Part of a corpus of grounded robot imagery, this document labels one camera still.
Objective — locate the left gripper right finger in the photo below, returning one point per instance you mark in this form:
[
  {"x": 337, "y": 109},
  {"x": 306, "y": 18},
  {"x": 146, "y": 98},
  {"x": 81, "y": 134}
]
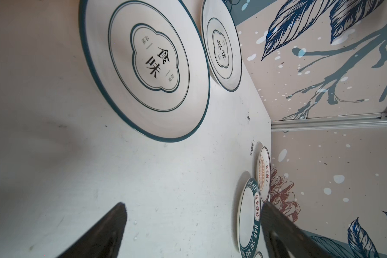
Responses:
[{"x": 283, "y": 237}]

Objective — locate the orange sunburst plate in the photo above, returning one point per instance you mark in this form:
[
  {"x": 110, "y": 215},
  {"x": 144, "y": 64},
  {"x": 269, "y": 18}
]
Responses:
[
  {"x": 264, "y": 174},
  {"x": 258, "y": 255}
]

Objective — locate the white plate flower emblem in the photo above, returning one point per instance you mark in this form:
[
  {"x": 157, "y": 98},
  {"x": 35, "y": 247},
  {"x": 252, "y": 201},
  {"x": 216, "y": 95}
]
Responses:
[
  {"x": 222, "y": 45},
  {"x": 149, "y": 63}
]

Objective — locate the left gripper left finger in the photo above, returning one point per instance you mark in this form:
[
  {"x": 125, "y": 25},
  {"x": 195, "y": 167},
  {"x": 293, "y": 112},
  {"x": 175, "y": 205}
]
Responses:
[{"x": 103, "y": 240}]

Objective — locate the green rim lettered plate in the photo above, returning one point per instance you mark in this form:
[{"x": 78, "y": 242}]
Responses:
[{"x": 248, "y": 225}]

